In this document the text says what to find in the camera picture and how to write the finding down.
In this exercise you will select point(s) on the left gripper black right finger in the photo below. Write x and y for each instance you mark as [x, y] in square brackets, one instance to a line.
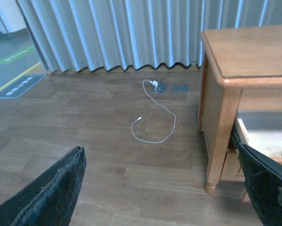
[263, 183]

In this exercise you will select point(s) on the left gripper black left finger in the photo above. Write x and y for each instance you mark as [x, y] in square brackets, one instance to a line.
[51, 198]

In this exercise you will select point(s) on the wooden drawer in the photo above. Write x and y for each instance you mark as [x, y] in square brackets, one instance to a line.
[258, 129]

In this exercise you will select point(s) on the wooden nightstand cabinet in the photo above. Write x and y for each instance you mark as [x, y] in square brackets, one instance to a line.
[242, 70]

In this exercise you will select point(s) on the grey floor sign mat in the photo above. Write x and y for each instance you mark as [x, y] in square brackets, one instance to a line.
[20, 86]

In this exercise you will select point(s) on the closed grey floor socket cover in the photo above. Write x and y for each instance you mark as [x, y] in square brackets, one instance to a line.
[180, 88]

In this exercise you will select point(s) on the open grey floor socket box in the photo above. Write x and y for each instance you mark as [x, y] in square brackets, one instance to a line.
[161, 88]

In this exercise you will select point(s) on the white plug in floor socket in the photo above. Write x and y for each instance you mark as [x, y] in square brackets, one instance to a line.
[154, 83]

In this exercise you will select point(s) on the pale pleated curtain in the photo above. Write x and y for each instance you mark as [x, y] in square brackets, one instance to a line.
[79, 34]

